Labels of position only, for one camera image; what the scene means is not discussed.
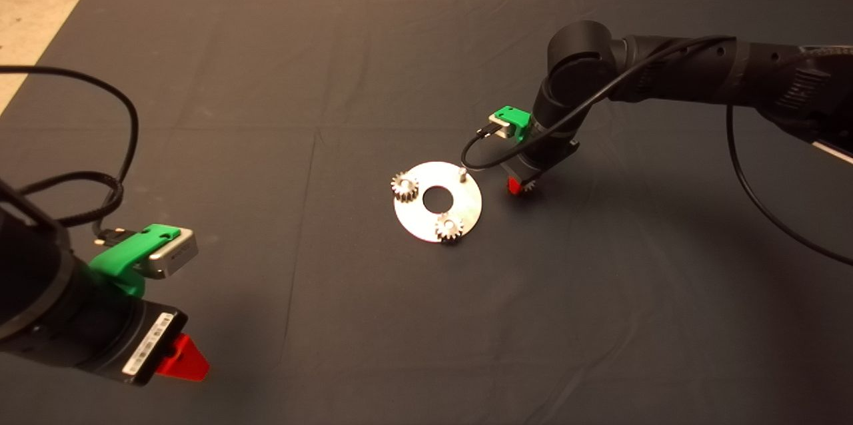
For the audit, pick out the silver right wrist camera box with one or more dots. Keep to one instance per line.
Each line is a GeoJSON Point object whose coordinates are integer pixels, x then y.
{"type": "Point", "coordinates": [500, 128]}

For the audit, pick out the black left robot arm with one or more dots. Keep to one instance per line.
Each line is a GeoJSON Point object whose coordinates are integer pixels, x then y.
{"type": "Point", "coordinates": [33, 292]}

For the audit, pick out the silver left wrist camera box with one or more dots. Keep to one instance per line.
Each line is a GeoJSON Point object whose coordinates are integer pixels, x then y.
{"type": "Point", "coordinates": [176, 255]}

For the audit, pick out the green left camera mount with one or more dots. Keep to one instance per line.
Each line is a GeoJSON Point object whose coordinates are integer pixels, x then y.
{"type": "Point", "coordinates": [123, 258]}

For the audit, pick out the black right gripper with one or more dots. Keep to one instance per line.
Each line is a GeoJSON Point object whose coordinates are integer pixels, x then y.
{"type": "Point", "coordinates": [533, 165]}

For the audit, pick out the green right camera mount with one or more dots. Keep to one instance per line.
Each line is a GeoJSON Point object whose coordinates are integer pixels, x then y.
{"type": "Point", "coordinates": [516, 118]}

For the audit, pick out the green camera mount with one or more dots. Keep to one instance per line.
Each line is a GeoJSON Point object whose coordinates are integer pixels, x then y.
{"type": "Point", "coordinates": [516, 118]}
{"type": "Point", "coordinates": [123, 258]}

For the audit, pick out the round metal carrier plate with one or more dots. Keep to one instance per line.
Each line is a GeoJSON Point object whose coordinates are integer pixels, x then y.
{"type": "Point", "coordinates": [416, 218]}

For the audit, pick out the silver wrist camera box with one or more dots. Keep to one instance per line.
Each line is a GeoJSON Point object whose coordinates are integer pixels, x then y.
{"type": "Point", "coordinates": [500, 128]}
{"type": "Point", "coordinates": [176, 255]}

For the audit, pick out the dark grey table cloth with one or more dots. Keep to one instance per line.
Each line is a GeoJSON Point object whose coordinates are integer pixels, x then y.
{"type": "Point", "coordinates": [373, 45]}

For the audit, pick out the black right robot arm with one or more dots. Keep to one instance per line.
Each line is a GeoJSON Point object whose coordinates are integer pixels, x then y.
{"type": "Point", "coordinates": [580, 52]}

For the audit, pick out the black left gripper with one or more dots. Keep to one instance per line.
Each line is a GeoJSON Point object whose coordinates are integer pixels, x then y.
{"type": "Point", "coordinates": [136, 355]}

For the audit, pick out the small steel planetary gear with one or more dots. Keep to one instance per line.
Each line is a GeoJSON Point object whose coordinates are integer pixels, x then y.
{"type": "Point", "coordinates": [531, 188]}
{"type": "Point", "coordinates": [443, 233]}
{"type": "Point", "coordinates": [398, 193]}

